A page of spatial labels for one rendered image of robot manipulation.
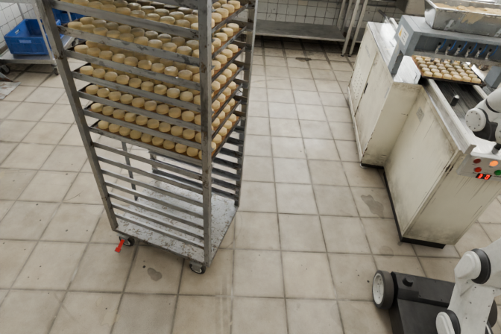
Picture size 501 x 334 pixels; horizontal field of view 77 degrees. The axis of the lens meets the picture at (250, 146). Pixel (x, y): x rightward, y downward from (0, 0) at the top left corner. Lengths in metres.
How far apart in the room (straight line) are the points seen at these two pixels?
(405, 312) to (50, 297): 1.87
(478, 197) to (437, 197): 0.21
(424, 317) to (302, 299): 0.62
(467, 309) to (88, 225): 2.12
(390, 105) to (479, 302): 1.31
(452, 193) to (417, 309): 0.66
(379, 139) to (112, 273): 2.06
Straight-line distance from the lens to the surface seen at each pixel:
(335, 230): 2.32
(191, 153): 1.37
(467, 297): 1.81
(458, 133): 1.96
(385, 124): 2.56
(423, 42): 2.41
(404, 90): 2.44
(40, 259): 2.31
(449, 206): 2.20
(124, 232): 2.06
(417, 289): 2.03
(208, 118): 1.13
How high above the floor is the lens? 1.78
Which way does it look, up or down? 39 degrees down
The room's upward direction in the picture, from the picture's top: 6 degrees clockwise
